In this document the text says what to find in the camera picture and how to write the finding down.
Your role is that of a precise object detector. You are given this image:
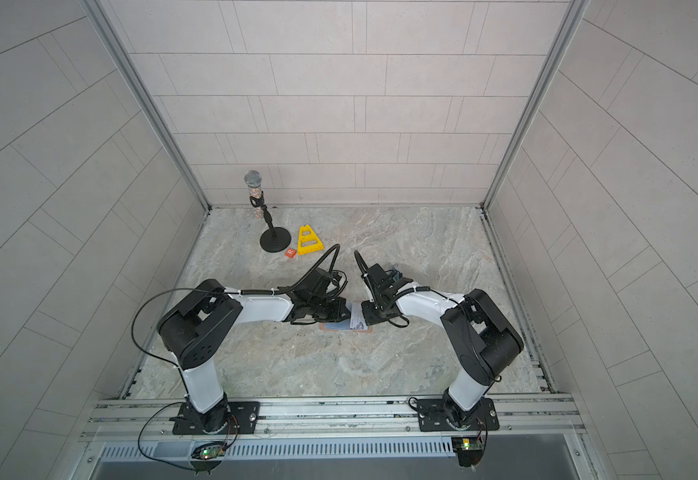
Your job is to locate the right circuit board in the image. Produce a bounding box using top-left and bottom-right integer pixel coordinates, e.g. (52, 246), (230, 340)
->
(451, 437), (486, 468)

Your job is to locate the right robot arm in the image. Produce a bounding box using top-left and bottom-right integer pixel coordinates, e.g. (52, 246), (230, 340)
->
(358, 261), (524, 417)

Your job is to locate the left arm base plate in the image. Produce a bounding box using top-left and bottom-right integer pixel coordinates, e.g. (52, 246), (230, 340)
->
(169, 401), (261, 435)

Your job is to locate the yellow triangular plastic block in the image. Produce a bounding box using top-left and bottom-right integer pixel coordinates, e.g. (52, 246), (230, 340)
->
(297, 225), (324, 256)

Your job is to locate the microphone on black stand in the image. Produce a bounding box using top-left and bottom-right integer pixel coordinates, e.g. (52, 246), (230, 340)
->
(244, 170), (291, 253)

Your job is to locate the aluminium mounting rail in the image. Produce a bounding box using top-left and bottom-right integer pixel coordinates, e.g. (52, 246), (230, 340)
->
(79, 394), (586, 441)

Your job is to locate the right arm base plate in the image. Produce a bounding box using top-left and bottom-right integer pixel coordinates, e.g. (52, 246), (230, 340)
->
(408, 397), (500, 432)

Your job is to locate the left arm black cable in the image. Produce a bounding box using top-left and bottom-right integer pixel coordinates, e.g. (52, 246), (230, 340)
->
(130, 242), (342, 370)

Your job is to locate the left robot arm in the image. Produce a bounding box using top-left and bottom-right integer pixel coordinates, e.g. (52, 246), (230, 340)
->
(157, 267), (351, 416)

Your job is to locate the left green circuit board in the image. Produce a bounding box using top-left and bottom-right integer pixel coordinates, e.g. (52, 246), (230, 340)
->
(191, 441), (227, 461)

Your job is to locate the white credit card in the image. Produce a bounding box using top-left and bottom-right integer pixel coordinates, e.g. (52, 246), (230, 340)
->
(349, 302), (369, 331)

